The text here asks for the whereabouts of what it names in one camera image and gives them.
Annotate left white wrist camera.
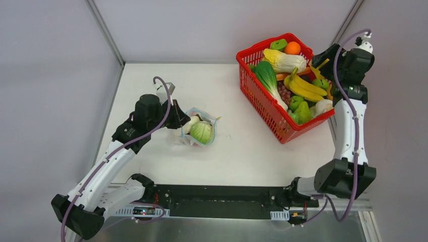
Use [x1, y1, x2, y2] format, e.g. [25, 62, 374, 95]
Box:
[153, 82, 175, 103]

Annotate orange toy carrot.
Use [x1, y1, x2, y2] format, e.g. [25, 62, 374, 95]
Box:
[276, 67, 312, 82]

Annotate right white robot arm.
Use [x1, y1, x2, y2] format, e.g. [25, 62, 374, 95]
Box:
[284, 41, 377, 207]

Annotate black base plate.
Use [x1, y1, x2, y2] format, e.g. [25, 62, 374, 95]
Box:
[138, 185, 319, 220]

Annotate pale green toy cabbage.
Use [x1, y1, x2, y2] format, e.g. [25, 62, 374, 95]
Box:
[190, 121, 213, 145]

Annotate green toy pear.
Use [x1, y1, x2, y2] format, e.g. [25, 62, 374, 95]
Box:
[294, 101, 312, 125]

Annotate white toy radish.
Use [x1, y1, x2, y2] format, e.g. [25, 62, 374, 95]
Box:
[182, 115, 200, 135]

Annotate white oyster mushroom toy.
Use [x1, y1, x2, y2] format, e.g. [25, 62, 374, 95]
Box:
[309, 99, 333, 118]

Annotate yellow toy banana bunch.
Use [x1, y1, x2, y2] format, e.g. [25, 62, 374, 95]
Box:
[284, 68, 327, 102]

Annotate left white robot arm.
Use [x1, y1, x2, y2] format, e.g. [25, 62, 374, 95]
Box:
[51, 94, 191, 241]

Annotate green toy pepper slice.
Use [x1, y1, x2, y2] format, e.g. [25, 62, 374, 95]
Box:
[269, 39, 288, 52]

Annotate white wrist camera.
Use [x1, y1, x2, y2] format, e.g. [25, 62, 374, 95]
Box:
[153, 82, 175, 103]
[355, 31, 373, 53]

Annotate yellow white napa cabbage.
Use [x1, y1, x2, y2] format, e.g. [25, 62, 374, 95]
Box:
[262, 48, 307, 74]

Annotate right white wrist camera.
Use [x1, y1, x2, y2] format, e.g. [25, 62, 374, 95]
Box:
[355, 31, 373, 53]

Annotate green toy apple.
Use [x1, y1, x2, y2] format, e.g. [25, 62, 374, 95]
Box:
[312, 79, 330, 90]

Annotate red plastic basket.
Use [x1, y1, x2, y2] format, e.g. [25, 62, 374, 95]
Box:
[236, 33, 335, 144]

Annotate yellow toy bell pepper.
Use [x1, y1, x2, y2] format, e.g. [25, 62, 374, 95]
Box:
[309, 58, 330, 81]

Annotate green bok choy toy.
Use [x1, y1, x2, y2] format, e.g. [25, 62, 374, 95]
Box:
[254, 61, 288, 111]

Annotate purple toy grapes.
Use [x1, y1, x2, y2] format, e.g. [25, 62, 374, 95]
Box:
[277, 81, 292, 105]

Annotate green toy bell pepper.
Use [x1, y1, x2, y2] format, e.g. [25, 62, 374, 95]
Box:
[288, 95, 304, 112]

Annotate orange toy orange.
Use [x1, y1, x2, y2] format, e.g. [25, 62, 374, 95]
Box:
[284, 41, 301, 55]

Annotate orange yellow toy squash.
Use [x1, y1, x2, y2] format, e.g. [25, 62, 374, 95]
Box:
[326, 86, 333, 101]

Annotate clear zip top bag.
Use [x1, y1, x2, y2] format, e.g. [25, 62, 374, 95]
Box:
[172, 107, 221, 146]

